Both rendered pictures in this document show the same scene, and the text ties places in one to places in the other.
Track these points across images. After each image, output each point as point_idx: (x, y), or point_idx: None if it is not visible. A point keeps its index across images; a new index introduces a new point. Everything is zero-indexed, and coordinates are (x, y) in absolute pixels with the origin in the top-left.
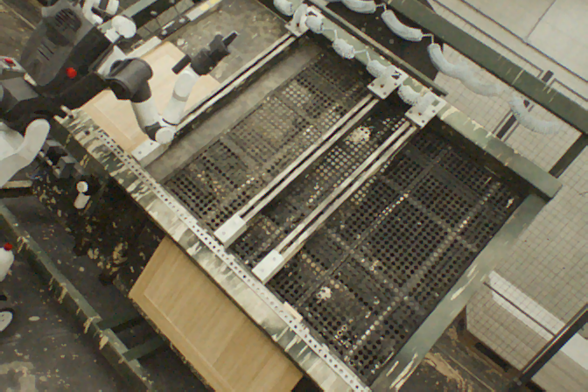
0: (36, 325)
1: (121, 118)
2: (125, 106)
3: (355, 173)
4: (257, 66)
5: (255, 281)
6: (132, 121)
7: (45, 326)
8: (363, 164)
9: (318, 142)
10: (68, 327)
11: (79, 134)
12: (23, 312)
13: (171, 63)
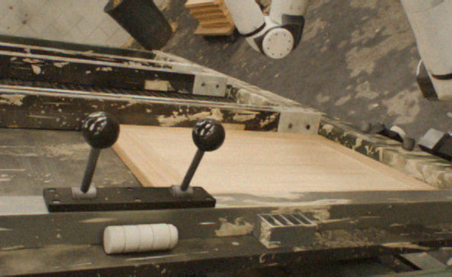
0: (447, 252)
1: (342, 161)
2: (333, 168)
3: (33, 48)
4: (8, 86)
5: (201, 71)
6: (317, 154)
7: (436, 255)
8: (14, 45)
9: (40, 57)
10: (408, 268)
11: (425, 155)
12: None
13: (195, 176)
